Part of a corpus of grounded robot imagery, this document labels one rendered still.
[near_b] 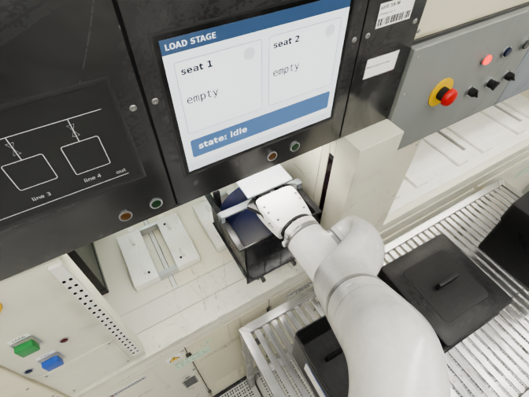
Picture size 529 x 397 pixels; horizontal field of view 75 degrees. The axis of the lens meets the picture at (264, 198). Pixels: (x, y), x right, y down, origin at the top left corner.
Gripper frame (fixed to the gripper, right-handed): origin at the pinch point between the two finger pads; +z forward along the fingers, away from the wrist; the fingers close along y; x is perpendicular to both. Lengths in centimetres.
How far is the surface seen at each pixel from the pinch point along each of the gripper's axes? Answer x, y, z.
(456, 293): -39, 46, -39
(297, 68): 34.4, 0.6, -10.1
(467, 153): -37, 100, 1
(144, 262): -35, -33, 17
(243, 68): 36.9, -8.4, -10.1
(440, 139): -36, 96, 12
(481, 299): -39, 51, -45
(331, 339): -48, 8, -29
